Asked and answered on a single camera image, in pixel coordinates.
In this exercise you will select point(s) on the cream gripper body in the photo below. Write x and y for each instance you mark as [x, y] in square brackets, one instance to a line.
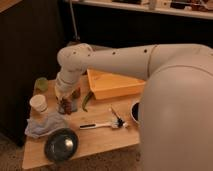
[61, 95]

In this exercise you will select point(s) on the dark red grape bunch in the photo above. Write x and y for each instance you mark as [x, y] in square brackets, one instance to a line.
[67, 106]

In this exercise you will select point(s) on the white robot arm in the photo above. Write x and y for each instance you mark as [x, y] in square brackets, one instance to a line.
[176, 108]

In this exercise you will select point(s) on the green plastic cup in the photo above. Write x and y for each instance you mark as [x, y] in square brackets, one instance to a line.
[41, 84]

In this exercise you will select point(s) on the white paper cup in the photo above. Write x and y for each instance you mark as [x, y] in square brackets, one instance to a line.
[38, 103]

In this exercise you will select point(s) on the orange capped jar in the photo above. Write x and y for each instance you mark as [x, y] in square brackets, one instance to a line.
[76, 93]

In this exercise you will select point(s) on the green chili pepper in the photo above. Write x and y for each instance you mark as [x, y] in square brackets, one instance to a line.
[86, 100]

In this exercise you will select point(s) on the yellow plastic bin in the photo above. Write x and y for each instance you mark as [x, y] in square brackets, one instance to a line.
[107, 85]

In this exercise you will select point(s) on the light blue cloth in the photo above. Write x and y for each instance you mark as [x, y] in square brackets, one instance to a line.
[52, 122]

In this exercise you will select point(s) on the wooden low table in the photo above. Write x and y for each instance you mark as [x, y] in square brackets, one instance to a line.
[91, 141]

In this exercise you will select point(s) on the dark metal bowl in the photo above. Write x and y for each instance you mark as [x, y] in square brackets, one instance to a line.
[61, 145]

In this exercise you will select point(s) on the dark blue ceramic bowl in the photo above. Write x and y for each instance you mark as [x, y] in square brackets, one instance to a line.
[134, 112]

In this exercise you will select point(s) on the white wall shelf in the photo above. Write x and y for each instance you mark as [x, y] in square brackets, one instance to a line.
[202, 9]

